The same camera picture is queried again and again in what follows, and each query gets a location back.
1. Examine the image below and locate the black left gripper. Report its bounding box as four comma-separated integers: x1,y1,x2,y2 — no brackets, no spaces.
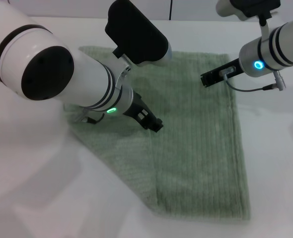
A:
122,90,164,134

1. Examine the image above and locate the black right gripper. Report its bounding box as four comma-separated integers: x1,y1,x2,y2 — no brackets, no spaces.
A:
200,58,244,88

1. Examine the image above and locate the green ribbed towel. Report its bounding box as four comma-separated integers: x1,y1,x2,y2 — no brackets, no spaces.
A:
63,45,251,221

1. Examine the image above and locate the grey right wrist cable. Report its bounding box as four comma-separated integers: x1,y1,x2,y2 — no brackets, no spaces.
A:
220,66,288,92

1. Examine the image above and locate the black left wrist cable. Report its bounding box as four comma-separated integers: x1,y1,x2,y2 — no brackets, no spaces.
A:
73,109,105,124

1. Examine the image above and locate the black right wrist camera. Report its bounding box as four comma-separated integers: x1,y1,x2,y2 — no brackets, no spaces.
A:
229,0,282,26

